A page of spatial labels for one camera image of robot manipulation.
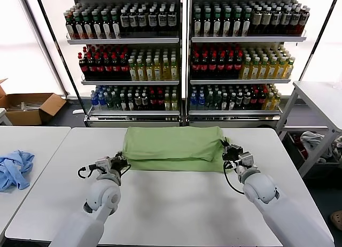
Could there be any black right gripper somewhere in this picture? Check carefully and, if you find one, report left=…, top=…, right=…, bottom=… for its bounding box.
left=219, top=139, right=243, bottom=162

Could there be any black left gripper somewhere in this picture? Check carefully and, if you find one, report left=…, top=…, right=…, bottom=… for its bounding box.
left=108, top=151, right=130, bottom=177

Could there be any light green printed t-shirt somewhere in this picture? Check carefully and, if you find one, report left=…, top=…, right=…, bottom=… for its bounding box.
left=121, top=126, right=232, bottom=173

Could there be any blue drink bottle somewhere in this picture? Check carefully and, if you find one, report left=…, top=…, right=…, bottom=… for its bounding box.
left=97, top=90, right=106, bottom=111
left=189, top=90, right=198, bottom=111
left=197, top=90, right=206, bottom=111
left=89, top=90, right=98, bottom=111

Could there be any red-cap cola bottle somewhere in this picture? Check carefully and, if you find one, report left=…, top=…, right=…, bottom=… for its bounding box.
left=258, top=88, right=266, bottom=111
left=111, top=53, right=121, bottom=81
left=234, top=52, right=243, bottom=80
left=200, top=52, right=209, bottom=80
left=156, top=88, right=165, bottom=111
left=95, top=53, right=105, bottom=81
left=119, top=53, right=129, bottom=81
left=250, top=88, right=259, bottom=111
left=87, top=53, right=97, bottom=81
left=103, top=53, right=113, bottom=81
left=191, top=52, right=201, bottom=80
left=216, top=52, right=227, bottom=80
left=78, top=52, right=89, bottom=81
left=208, top=52, right=218, bottom=80
left=149, top=88, right=157, bottom=111
left=225, top=52, right=235, bottom=80

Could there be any dark red garment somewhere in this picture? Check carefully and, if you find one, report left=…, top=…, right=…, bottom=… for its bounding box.
left=291, top=134, right=305, bottom=157

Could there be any grey-white cloth pile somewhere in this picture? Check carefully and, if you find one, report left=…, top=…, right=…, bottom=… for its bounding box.
left=299, top=130, right=325, bottom=162

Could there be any open brown cardboard box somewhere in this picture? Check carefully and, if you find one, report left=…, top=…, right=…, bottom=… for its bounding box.
left=0, top=78, right=67, bottom=126

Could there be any crumpled light blue garment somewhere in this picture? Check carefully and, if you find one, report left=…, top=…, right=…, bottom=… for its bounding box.
left=0, top=150, right=35, bottom=193

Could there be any white packing material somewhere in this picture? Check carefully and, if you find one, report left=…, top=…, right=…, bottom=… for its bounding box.
left=6, top=102, right=45, bottom=113

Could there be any grey metal shelving unit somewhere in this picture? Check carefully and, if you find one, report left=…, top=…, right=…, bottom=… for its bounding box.
left=185, top=0, right=308, bottom=129
left=50, top=0, right=184, bottom=129

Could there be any grey patterned cloth pile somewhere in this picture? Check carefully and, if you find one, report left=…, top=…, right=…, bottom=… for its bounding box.
left=331, top=136, right=342, bottom=158

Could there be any green-cap dark tea bottle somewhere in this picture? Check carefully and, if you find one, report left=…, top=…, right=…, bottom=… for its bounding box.
left=242, top=7, right=252, bottom=37
left=110, top=10, right=121, bottom=40
left=73, top=12, right=84, bottom=40
left=82, top=11, right=93, bottom=40
left=222, top=6, right=232, bottom=38
left=212, top=6, right=222, bottom=38
left=91, top=11, right=102, bottom=40
left=100, top=10, right=112, bottom=40
left=232, top=6, right=243, bottom=38
left=202, top=6, right=213, bottom=38
left=192, top=6, right=203, bottom=38

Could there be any dark bottle beige label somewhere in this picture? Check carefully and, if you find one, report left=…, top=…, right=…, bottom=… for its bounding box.
left=251, top=6, right=262, bottom=36
left=270, top=6, right=281, bottom=36
left=261, top=6, right=272, bottom=36

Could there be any reddish tea bottle white label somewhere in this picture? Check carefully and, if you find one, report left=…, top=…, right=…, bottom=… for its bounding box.
left=65, top=13, right=75, bottom=40

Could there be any reddish drink bottle white label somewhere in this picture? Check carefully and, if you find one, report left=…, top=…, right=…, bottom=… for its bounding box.
left=298, top=6, right=310, bottom=36

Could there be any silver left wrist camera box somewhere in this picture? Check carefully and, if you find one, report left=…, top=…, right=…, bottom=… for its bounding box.
left=95, top=157, right=112, bottom=171

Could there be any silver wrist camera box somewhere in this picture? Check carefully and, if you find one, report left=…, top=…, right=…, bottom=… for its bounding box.
left=238, top=151, right=254, bottom=167
left=95, top=157, right=112, bottom=171

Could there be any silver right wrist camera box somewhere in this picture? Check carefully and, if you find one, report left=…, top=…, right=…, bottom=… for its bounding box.
left=238, top=151, right=254, bottom=167

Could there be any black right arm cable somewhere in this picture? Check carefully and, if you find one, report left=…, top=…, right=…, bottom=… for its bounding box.
left=223, top=161, right=246, bottom=196

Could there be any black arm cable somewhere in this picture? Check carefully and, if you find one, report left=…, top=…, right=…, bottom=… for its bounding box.
left=77, top=164, right=97, bottom=179
left=223, top=161, right=246, bottom=196

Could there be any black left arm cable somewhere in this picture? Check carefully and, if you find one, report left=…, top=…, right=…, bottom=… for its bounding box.
left=77, top=164, right=97, bottom=179

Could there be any white metal-frame side table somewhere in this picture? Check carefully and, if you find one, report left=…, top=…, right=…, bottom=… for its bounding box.
left=275, top=80, right=342, bottom=178

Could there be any black slanted frame pole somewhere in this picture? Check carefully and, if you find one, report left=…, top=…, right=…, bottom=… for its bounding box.
left=34, top=0, right=86, bottom=117
left=298, top=0, right=339, bottom=81

